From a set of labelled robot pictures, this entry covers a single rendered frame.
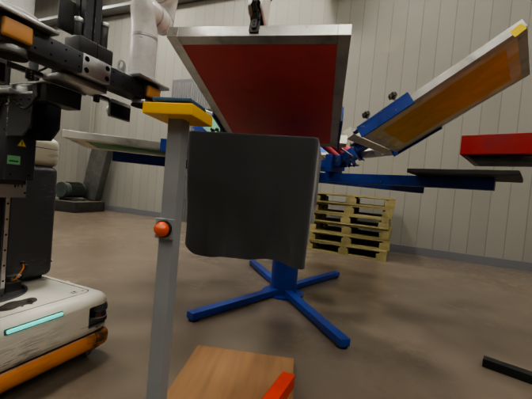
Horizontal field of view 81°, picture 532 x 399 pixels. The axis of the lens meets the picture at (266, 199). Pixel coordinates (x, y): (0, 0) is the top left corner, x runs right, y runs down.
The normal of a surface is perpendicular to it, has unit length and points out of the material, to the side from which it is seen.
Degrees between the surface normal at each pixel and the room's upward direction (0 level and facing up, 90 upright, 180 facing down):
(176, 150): 90
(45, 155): 90
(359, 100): 90
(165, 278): 90
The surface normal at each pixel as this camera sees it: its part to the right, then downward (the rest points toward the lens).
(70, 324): 0.92, 0.09
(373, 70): -0.37, -0.01
